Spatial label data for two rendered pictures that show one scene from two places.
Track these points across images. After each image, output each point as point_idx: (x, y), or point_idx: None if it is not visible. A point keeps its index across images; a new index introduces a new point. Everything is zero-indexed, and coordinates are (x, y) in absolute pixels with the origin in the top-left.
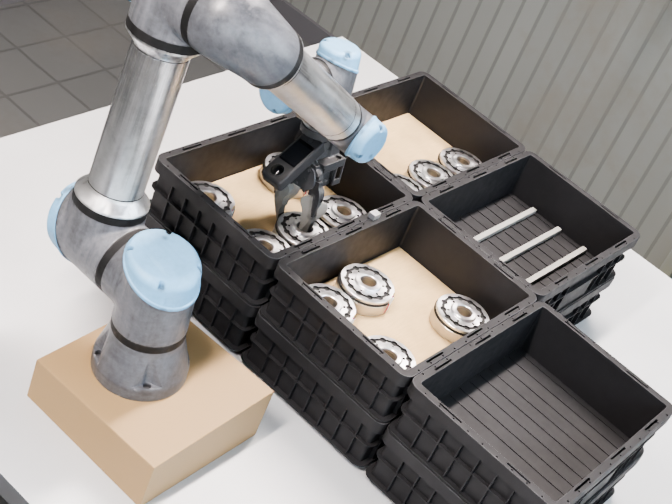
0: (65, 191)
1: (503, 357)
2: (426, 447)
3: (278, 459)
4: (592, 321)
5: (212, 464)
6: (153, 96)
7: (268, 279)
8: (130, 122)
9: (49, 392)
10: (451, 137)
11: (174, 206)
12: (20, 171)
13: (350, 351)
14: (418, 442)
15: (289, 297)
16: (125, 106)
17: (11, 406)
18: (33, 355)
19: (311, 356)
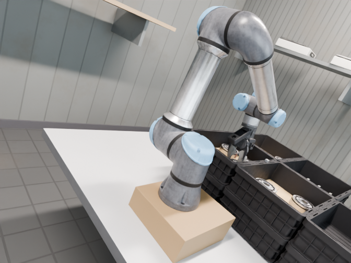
0: (159, 118)
1: (322, 223)
2: (312, 254)
3: (234, 252)
4: None
5: (206, 249)
6: (204, 70)
7: (230, 174)
8: (192, 81)
9: (138, 202)
10: (276, 155)
11: None
12: (138, 140)
13: (270, 204)
14: (307, 251)
15: (240, 180)
16: (191, 74)
17: (120, 207)
18: (133, 190)
19: (249, 206)
